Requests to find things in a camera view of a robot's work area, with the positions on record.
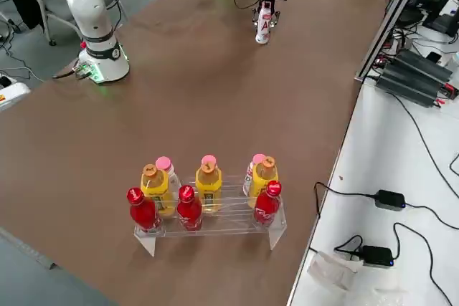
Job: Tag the pink bottle cap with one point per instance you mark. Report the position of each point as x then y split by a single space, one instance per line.
266 4

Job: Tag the white pink-print drink bottle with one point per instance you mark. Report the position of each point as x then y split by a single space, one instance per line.
263 32

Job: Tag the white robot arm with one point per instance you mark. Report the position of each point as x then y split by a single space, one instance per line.
91 23

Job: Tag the yellow tea bottle orange cap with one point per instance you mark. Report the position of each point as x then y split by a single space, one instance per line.
154 187
208 186
263 177

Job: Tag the red cola bottle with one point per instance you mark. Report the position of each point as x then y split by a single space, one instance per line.
189 213
141 213
267 207

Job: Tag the black finned power supply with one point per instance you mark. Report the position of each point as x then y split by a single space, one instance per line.
405 87
423 64

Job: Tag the black phone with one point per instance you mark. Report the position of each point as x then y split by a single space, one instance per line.
434 57

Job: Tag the clear acrylic stepped shelf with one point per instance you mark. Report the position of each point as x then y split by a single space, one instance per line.
222 229

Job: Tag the black power adapter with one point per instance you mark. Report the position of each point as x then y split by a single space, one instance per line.
376 256
390 199

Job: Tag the grey and black office chair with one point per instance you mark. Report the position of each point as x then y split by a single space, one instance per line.
30 8

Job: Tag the white control box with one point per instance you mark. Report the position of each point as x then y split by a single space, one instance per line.
12 92

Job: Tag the clear plastic bag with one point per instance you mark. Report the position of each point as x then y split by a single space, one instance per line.
330 270
391 297

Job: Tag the aluminium frame rail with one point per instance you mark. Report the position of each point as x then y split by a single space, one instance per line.
389 23

